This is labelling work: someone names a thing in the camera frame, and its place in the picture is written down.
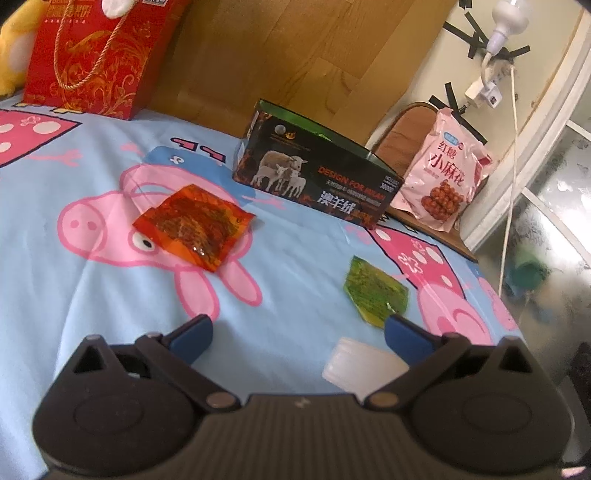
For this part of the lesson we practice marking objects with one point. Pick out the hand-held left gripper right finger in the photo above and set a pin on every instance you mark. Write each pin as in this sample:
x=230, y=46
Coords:
x=404, y=331

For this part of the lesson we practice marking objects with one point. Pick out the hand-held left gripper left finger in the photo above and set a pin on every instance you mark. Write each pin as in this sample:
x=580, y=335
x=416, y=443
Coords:
x=191, y=337

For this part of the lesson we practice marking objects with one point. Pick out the small dark green packet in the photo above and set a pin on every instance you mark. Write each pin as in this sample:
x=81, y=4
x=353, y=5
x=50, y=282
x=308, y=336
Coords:
x=374, y=290

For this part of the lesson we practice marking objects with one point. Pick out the white jelly cup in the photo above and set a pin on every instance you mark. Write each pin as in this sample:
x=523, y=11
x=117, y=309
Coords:
x=355, y=364

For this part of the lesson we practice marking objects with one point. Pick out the orange spicy snack packet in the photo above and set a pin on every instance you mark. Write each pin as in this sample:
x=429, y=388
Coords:
x=194, y=226

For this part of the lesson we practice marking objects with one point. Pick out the black sheep print box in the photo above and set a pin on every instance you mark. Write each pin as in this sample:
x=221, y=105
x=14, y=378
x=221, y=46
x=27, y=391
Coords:
x=323, y=184

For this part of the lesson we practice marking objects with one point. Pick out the pig print blanket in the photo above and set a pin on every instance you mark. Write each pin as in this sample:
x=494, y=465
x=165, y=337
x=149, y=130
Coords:
x=69, y=300

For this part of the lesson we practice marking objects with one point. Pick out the pink snack bag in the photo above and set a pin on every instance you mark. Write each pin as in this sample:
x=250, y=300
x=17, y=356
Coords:
x=438, y=175

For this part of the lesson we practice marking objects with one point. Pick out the wooden chair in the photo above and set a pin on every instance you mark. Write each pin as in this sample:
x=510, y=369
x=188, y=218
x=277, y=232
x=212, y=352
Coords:
x=401, y=134

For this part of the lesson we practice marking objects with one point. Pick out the black tape strip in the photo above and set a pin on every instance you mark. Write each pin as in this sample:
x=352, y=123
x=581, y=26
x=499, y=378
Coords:
x=452, y=96
x=473, y=27
x=461, y=120
x=517, y=51

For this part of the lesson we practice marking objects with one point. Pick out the white plug adapter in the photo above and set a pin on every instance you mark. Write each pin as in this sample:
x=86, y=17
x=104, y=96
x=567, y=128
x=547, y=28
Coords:
x=482, y=92

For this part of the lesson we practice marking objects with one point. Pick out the white lamp socket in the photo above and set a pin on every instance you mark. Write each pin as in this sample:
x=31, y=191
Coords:
x=491, y=50

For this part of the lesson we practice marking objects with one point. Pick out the red gift bag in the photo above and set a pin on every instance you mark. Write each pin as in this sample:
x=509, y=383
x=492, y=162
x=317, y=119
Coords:
x=92, y=60

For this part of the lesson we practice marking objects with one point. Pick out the wooden headboard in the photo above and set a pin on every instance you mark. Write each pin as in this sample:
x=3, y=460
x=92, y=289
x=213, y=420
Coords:
x=300, y=55

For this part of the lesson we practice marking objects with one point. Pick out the white light bulb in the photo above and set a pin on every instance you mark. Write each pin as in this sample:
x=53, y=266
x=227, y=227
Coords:
x=508, y=14

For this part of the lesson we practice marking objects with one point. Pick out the yellow plush duck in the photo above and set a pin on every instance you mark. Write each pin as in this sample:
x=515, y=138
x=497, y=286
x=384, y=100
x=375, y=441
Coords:
x=14, y=50

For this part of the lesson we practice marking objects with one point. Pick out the pastel plush toy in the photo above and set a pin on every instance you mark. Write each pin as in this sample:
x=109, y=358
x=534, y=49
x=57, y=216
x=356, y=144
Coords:
x=115, y=5

